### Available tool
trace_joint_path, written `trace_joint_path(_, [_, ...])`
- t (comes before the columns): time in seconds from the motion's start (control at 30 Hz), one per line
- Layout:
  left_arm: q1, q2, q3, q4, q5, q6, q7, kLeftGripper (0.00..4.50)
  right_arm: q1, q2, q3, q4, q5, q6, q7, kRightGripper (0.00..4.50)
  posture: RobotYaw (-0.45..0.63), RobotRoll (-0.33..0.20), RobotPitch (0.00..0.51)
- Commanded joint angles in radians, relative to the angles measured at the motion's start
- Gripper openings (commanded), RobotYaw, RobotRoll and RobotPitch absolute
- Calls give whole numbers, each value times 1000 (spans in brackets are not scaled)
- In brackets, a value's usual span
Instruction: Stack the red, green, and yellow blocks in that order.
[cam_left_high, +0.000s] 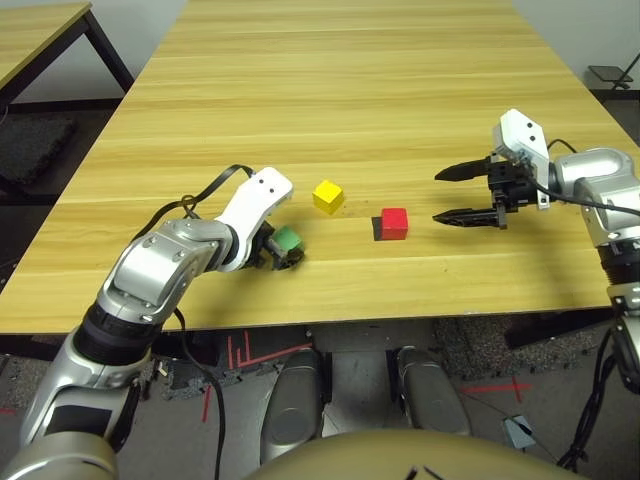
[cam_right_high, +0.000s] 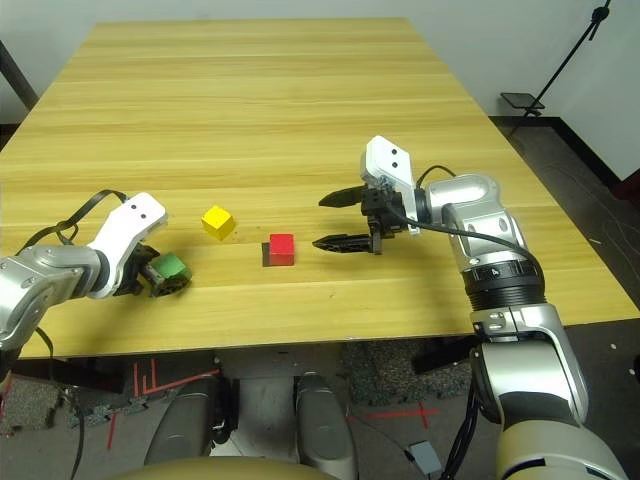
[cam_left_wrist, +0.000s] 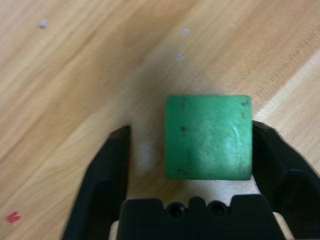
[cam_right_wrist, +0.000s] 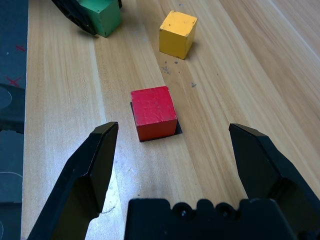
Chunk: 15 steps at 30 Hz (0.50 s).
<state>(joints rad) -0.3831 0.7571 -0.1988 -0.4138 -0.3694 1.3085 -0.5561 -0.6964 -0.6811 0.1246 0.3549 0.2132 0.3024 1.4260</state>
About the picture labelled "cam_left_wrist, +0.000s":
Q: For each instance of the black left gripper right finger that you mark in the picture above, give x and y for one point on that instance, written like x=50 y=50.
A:
x=280 y=170

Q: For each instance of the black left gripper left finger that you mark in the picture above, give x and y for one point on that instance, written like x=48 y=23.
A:
x=107 y=175

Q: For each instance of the green wooden cube block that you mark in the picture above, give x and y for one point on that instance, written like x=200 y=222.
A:
x=207 y=137

